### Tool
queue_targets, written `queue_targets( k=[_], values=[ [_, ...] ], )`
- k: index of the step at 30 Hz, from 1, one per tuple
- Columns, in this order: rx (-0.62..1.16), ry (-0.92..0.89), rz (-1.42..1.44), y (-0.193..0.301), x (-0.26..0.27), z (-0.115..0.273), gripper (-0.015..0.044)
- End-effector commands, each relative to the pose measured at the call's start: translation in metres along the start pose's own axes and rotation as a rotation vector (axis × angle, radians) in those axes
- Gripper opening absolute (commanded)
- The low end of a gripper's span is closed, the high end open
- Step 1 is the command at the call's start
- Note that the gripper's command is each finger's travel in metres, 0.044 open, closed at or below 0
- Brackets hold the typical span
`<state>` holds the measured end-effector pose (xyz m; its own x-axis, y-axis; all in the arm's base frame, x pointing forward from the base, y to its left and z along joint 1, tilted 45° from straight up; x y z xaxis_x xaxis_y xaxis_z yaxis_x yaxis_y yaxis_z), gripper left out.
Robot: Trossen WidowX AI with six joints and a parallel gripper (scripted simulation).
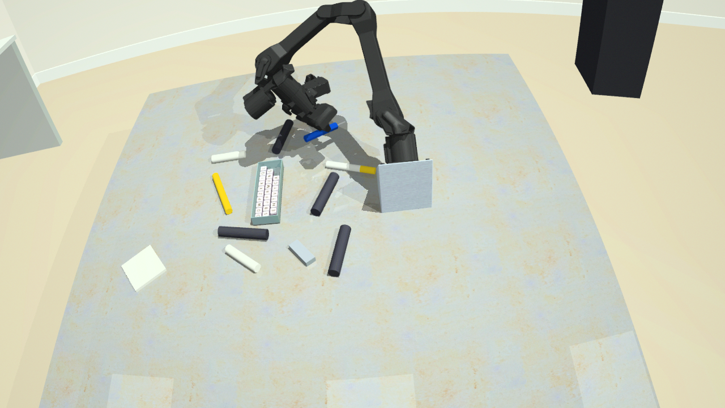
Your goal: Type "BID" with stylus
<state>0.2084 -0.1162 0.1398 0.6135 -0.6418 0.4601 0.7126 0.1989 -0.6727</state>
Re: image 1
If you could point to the keyboard with white letter keys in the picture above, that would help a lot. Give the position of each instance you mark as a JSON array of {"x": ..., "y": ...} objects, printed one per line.
[{"x": 267, "y": 197}]

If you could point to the blue stylus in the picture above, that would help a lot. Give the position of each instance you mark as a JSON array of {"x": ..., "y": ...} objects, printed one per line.
[{"x": 318, "y": 133}]

